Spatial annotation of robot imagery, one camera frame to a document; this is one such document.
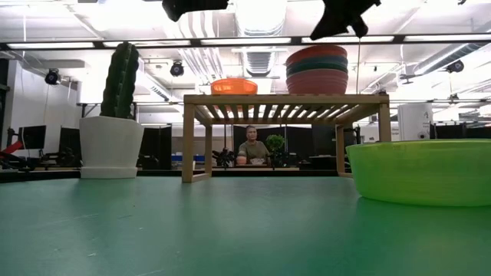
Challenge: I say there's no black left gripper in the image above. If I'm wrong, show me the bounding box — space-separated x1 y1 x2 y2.
161 0 230 22

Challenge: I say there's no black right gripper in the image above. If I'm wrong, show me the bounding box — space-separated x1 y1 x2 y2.
309 0 382 41

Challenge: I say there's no coral red plastic bowl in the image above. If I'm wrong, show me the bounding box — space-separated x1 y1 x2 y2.
285 44 348 61

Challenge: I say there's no pink plastic bowl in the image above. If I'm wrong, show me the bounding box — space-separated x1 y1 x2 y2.
286 71 349 95

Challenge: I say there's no small orange plastic bowl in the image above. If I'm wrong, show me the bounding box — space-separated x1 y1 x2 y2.
210 77 259 96

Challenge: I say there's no wooden slatted shelf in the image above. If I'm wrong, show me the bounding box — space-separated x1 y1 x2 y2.
182 94 391 184

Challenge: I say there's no green artificial cactus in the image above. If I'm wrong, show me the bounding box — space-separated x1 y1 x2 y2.
100 41 140 120

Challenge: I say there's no small green potted plant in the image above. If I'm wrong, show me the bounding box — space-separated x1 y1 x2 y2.
265 133 285 168

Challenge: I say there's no white cylindrical appliance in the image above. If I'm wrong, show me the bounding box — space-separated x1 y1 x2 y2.
397 103 434 141

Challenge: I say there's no person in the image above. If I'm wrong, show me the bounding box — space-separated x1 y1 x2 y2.
236 124 272 166

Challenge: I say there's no white plant pot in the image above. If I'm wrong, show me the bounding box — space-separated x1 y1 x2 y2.
78 116 145 180

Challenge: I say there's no small green plastic bowl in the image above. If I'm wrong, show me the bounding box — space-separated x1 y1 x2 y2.
346 138 491 208

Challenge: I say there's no black computer monitor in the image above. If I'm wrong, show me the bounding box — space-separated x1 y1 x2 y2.
58 126 81 155
18 125 47 150

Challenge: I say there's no green table mat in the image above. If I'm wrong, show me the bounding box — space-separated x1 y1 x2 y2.
0 175 491 276

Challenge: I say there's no red machine part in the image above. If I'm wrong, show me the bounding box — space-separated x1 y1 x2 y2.
0 140 24 156

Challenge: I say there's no black overhead frame beam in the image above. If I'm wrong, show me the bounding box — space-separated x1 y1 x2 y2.
0 34 491 51

